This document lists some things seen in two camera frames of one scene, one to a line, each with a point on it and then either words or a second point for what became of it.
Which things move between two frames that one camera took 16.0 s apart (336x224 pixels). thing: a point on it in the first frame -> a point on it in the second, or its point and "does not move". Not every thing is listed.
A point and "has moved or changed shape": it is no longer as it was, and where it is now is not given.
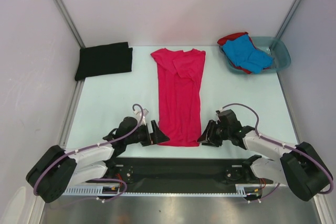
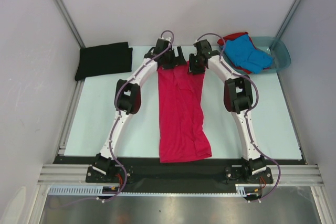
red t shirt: [231, 36] does not move
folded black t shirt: [106, 59] does not move
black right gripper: [208, 137] -> [193, 56]
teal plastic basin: [276, 48] does not move
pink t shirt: [179, 75] has moved or changed shape
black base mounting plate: [181, 174] does not move
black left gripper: [157, 138] -> [178, 60]
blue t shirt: [242, 52] does not move
